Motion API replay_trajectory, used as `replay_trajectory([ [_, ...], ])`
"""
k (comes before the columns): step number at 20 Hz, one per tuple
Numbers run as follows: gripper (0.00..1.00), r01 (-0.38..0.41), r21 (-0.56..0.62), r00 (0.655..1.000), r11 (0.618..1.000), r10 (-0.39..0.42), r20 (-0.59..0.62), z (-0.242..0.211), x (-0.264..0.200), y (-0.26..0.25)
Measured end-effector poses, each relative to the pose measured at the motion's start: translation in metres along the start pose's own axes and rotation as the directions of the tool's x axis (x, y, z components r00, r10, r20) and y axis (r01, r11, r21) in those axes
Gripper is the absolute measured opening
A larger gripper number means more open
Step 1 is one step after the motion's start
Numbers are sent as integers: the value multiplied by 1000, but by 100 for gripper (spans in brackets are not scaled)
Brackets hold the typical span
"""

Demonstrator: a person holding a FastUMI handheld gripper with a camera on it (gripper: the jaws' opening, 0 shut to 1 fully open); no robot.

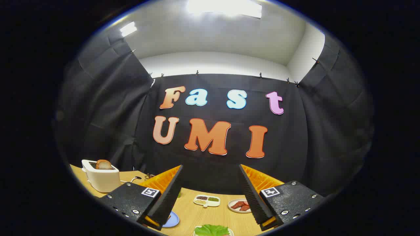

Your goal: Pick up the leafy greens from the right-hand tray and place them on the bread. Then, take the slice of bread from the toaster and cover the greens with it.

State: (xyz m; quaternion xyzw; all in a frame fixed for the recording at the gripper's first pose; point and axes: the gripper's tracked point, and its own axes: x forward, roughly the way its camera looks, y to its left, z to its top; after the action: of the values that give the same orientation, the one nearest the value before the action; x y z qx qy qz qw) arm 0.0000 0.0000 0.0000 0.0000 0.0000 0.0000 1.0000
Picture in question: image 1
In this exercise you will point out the black backdrop cloth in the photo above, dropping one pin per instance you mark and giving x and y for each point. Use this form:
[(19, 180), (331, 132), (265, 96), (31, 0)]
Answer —
[(295, 144)]

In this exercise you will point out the white square plate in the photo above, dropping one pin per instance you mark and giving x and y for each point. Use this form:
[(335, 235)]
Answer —
[(231, 232)]

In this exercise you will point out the large ceiling light panel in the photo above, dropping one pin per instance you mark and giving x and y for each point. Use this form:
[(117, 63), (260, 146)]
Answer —
[(224, 8)]

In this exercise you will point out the blue plate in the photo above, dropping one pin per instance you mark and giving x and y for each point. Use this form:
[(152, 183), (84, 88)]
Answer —
[(173, 220)]

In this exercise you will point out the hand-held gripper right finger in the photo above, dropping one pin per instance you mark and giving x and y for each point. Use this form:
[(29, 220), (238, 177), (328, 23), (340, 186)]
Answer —
[(252, 193)]

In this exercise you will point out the white oval plate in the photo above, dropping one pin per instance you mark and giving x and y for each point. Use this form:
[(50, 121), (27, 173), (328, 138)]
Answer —
[(231, 208)]

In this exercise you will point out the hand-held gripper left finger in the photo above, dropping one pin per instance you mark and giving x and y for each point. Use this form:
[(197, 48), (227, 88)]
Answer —
[(170, 193)]

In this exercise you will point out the white divided bean dish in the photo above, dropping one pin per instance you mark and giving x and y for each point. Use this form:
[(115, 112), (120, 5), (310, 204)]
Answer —
[(206, 200)]

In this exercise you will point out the small ceiling light panel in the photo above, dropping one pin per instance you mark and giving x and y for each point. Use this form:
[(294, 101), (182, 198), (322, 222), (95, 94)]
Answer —
[(128, 29)]

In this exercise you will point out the green lettuce leaf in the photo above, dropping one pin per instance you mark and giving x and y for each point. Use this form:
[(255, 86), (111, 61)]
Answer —
[(211, 230)]

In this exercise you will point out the white toaster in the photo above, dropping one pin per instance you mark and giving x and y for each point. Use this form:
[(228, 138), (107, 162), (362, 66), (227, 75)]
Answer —
[(103, 180)]

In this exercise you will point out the browned toast slice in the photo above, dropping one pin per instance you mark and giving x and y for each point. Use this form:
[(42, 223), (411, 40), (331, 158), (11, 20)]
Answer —
[(103, 165)]

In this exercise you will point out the brown meat slice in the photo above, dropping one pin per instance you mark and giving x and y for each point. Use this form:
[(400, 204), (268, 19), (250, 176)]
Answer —
[(245, 208), (237, 205)]

